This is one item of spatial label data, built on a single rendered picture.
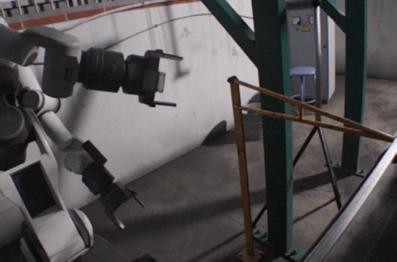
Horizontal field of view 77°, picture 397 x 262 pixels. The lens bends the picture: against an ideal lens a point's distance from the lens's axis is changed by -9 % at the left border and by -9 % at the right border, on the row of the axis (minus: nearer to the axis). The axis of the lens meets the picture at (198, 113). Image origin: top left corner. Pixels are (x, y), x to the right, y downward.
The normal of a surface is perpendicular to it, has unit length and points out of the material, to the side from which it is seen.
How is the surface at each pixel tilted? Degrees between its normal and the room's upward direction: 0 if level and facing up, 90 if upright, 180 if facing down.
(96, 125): 90
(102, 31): 90
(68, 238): 72
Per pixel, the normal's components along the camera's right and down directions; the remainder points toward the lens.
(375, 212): -0.15, -0.93
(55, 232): 0.66, -0.17
